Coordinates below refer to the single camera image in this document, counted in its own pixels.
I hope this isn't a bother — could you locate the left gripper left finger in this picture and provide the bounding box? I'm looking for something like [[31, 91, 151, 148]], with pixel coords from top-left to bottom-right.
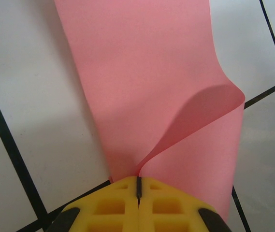
[[54, 176, 139, 232]]

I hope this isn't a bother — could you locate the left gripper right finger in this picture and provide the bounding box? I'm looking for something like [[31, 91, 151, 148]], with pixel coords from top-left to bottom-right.
[[138, 176, 232, 232]]

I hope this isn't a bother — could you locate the pink cloth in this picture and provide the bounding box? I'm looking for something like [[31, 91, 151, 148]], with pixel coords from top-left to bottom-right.
[[53, 0, 246, 218]]

